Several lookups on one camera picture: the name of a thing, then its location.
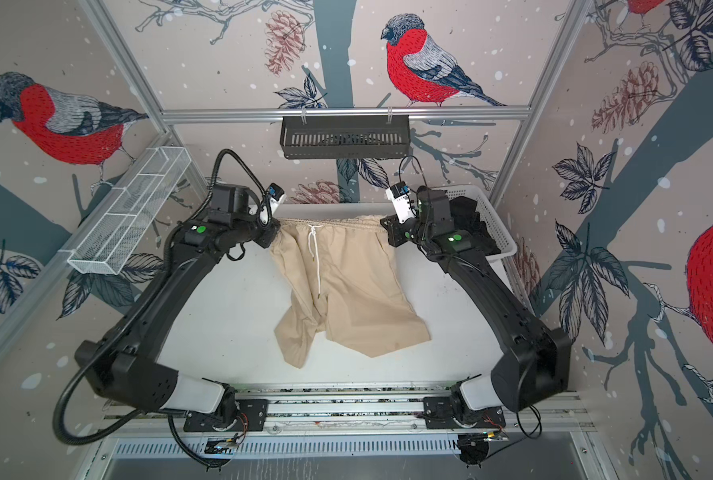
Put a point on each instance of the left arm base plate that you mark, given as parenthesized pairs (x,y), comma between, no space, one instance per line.
(246,415)

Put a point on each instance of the beige drawstring shorts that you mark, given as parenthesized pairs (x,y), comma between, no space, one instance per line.
(344,282)

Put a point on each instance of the white plastic laundry basket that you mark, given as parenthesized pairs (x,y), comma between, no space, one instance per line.
(495,227)

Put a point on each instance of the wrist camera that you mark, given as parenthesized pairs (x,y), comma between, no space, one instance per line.
(276,196)
(399,196)

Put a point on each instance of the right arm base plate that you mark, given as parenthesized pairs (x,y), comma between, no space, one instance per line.
(452,413)

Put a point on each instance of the black hanging wire basket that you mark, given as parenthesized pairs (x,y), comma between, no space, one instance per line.
(345,137)

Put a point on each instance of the white wire mesh shelf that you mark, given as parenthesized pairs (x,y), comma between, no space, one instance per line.
(116,235)

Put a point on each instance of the black shorts in basket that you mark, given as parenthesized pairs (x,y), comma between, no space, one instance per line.
(466,217)

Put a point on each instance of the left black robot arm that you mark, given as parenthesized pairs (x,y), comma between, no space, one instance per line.
(124,365)

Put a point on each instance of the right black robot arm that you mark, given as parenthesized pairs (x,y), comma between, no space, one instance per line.
(451,232)

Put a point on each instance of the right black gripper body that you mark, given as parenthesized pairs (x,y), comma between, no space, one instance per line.
(415,232)

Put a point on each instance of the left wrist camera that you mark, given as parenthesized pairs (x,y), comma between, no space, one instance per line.
(276,196)

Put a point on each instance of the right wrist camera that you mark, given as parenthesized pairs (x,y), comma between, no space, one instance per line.
(399,196)

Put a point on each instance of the horizontal aluminium frame bar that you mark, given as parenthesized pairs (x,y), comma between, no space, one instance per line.
(216,116)

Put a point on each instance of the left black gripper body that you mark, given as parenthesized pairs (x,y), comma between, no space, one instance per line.
(250,227)

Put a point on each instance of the aluminium mounting rail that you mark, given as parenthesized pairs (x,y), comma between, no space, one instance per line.
(390,409)

